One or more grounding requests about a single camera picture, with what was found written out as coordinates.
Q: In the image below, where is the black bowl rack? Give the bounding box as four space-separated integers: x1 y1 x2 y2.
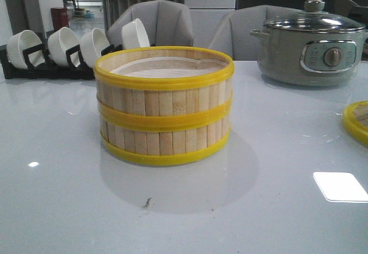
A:
0 32 123 80

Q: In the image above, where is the white bowl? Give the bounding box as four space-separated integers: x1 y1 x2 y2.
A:
121 18 150 49
48 27 79 67
80 28 110 68
6 30 42 70

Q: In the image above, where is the glass pot lid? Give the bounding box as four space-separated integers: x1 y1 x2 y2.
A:
264 0 366 33

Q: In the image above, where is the right grey chair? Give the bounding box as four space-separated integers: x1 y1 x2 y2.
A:
208 5 299 61

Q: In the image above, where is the grey-green electric pot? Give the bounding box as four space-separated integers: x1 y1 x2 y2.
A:
249 25 368 87

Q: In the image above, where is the white cabinet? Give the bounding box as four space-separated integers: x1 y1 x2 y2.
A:
184 0 236 47

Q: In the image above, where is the grey chair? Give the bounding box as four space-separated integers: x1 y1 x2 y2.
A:
208 5 299 61
106 0 194 47

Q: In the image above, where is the upper tier liner paper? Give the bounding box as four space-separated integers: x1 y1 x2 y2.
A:
111 56 228 78

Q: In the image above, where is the left grey chair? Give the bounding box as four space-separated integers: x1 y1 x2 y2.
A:
106 0 194 47

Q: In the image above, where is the red bin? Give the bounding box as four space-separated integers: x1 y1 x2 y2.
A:
50 7 69 32

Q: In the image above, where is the bamboo steamer tier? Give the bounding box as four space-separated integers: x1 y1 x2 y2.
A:
94 46 234 132
100 114 231 166

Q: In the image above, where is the bamboo steamer lid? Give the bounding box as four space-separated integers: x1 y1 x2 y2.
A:
342 101 367 146

